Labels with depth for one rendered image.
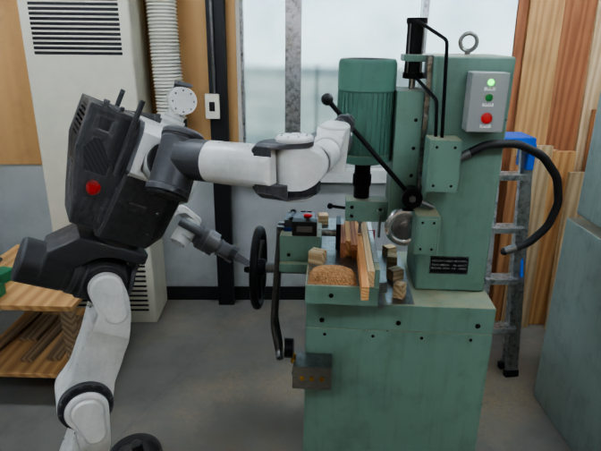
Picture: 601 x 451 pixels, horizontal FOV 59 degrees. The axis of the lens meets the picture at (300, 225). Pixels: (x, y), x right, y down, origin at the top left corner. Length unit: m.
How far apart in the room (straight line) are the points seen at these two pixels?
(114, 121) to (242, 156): 0.36
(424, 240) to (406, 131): 0.33
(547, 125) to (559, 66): 0.31
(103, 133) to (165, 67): 1.62
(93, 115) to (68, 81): 1.63
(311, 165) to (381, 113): 0.60
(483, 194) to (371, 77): 0.48
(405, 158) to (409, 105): 0.16
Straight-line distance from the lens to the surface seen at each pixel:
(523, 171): 2.62
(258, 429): 2.41
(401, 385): 1.81
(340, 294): 1.53
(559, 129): 3.26
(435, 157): 1.54
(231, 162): 1.08
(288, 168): 1.05
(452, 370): 1.80
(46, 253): 1.42
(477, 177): 1.67
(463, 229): 1.71
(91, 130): 1.30
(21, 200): 3.51
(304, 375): 1.69
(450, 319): 1.71
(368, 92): 1.60
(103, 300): 1.44
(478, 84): 1.56
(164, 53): 2.89
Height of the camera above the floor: 1.57
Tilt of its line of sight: 20 degrees down
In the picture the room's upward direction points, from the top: 1 degrees clockwise
